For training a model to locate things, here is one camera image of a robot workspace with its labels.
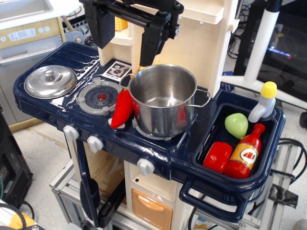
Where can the red toy chili pepper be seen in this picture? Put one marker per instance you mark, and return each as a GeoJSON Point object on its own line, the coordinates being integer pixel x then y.
{"type": "Point", "coordinates": [123, 109]}

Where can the stainless steel pot lid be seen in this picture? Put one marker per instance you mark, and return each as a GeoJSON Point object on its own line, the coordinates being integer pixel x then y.
{"type": "Point", "coordinates": [50, 82]}

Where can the yellow toy corn cob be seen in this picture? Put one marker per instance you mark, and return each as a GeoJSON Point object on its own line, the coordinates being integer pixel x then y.
{"type": "Point", "coordinates": [120, 24]}

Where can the white stand frame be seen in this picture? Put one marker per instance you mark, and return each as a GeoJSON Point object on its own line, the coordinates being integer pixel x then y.
{"type": "Point", "coordinates": [274, 48]}

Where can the navy toy oven door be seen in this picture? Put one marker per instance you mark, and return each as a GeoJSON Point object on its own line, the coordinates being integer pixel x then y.
{"type": "Point", "coordinates": [90, 196]}

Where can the grey stove knob left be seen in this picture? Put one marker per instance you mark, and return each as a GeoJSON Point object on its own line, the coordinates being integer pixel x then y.
{"type": "Point", "coordinates": [71, 133]}

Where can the grey stove knob right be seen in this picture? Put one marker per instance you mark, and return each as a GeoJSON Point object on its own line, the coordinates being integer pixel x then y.
{"type": "Point", "coordinates": [145, 166]}

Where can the orange toy drawer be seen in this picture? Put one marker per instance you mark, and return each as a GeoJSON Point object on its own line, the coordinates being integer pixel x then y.
{"type": "Point", "coordinates": [151, 210]}

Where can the green toy pear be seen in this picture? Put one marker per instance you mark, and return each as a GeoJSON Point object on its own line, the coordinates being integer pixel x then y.
{"type": "Point", "coordinates": [237, 125]}

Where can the grey toy faucet yellow cap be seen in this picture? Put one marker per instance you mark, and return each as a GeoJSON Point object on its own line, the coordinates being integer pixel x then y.
{"type": "Point", "coordinates": [265, 104]}

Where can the grey toy stove burner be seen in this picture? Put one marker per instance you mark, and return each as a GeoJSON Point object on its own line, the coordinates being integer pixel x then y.
{"type": "Point", "coordinates": [99, 97]}

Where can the red toy cheese wheel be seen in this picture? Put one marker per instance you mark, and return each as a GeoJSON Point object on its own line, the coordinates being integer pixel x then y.
{"type": "Point", "coordinates": [218, 156]}

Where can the toy dishwasher wooden cabinet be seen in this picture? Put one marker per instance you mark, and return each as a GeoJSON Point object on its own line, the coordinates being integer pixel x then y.
{"type": "Point", "coordinates": [29, 30]}

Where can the red toy ketchup bottle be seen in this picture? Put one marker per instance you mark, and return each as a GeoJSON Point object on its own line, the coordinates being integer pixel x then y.
{"type": "Point", "coordinates": [245, 154]}

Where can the black computer case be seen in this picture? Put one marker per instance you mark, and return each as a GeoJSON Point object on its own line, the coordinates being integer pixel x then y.
{"type": "Point", "coordinates": [15, 175]}

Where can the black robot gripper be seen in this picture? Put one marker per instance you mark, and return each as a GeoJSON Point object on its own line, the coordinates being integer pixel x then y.
{"type": "Point", "coordinates": [157, 17]}

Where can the grey stove knob middle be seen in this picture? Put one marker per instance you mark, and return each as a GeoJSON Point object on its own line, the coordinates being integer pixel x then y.
{"type": "Point", "coordinates": [95, 144]}

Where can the grey stove knob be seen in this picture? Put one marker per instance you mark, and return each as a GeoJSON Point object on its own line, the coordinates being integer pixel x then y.
{"type": "Point", "coordinates": [95, 144]}
{"type": "Point", "coordinates": [145, 166]}
{"type": "Point", "coordinates": [71, 133]}

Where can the navy toy kitchen countertop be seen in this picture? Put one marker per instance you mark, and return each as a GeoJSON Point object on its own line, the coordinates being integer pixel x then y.
{"type": "Point", "coordinates": [153, 144]}

